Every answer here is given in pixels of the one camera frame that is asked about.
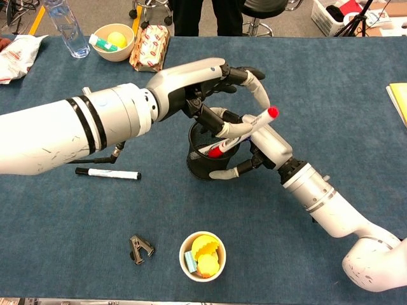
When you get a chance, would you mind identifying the yellow notebook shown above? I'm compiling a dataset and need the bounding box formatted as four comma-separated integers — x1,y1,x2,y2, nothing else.
385,83,407,126

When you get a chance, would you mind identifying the small beige paper cup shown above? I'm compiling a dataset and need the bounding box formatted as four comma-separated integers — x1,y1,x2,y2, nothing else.
179,231,227,282

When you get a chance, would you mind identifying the black tripod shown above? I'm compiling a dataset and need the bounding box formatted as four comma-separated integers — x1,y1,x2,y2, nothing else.
336,0,376,37

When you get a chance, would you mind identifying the teal eraser block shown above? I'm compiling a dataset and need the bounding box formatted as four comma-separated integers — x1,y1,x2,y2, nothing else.
183,250,198,273

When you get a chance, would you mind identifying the black seat chrome stool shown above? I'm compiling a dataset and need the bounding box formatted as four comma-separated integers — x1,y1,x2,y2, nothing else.
241,0,289,37

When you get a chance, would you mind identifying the white plastic basket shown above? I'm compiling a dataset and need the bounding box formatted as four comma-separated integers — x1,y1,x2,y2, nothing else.
310,0,363,36

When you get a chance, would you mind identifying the black metal staple remover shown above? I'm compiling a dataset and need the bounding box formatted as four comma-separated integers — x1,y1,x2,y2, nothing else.
128,234,156,266

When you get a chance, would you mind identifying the person in black trousers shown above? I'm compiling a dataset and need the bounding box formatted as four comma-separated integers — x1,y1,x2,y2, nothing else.
167,0,244,37

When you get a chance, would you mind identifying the black pen cup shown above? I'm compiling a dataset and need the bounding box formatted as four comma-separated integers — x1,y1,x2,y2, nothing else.
186,120,242,181

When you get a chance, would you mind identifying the yellow cracked eggshell toy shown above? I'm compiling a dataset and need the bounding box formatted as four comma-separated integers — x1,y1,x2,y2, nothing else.
191,234,220,260

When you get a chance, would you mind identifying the red white snack package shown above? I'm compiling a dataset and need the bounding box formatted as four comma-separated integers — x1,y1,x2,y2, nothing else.
129,24,171,73

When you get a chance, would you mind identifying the brown cardboard box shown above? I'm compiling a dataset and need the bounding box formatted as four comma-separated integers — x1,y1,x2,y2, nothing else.
378,2,407,18

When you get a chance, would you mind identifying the green white glue stick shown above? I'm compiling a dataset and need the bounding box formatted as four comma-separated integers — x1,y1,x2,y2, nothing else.
88,34,119,52

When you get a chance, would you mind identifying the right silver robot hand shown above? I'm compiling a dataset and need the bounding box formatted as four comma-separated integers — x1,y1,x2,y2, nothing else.
208,107,293,181

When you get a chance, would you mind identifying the red capped whiteboard marker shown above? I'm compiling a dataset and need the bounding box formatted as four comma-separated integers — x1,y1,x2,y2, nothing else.
208,106,280,159

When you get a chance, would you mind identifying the white crumpled snack bag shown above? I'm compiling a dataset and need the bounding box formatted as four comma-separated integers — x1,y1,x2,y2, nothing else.
0,34,48,85

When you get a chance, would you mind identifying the clear plastic water bottle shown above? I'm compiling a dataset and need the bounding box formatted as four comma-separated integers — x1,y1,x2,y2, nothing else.
43,0,92,59

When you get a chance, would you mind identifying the black capped whiteboard marker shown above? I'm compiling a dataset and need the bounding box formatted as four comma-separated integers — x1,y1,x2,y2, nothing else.
74,166,142,181

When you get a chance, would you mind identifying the yellow lemon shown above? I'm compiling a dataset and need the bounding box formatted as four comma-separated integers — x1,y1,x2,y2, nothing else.
107,30,128,49

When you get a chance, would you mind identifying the blue felt table cover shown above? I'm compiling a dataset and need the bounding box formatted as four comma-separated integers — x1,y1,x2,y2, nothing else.
0,34,407,302

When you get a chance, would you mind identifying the aluminium table edge bar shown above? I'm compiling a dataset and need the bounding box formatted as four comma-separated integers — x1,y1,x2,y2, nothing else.
0,297,407,305

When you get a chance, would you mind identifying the chrome wheeled stool base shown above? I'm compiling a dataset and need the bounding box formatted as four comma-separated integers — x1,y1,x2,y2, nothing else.
128,0,174,29

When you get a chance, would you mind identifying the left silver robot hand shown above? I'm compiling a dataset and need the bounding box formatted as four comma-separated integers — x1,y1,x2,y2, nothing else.
145,57,271,139

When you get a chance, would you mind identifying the beige round bowl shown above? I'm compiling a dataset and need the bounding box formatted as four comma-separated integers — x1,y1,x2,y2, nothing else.
94,24,136,62

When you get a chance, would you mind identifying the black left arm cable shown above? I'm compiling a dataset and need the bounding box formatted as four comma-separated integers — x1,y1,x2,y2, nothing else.
74,141,127,165

